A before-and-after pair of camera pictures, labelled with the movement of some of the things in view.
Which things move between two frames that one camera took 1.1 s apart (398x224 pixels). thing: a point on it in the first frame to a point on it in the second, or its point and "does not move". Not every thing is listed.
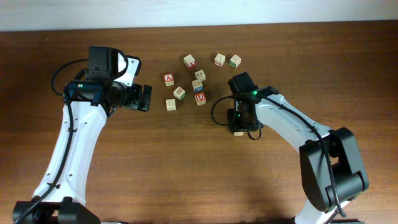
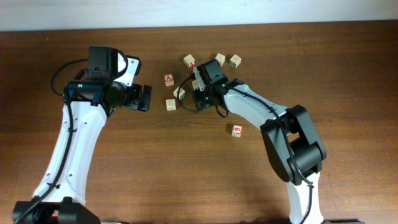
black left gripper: [134, 102] does not move
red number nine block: [239, 134] does not move
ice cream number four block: [198, 85] does not move
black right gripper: [241, 125] to [199, 100]
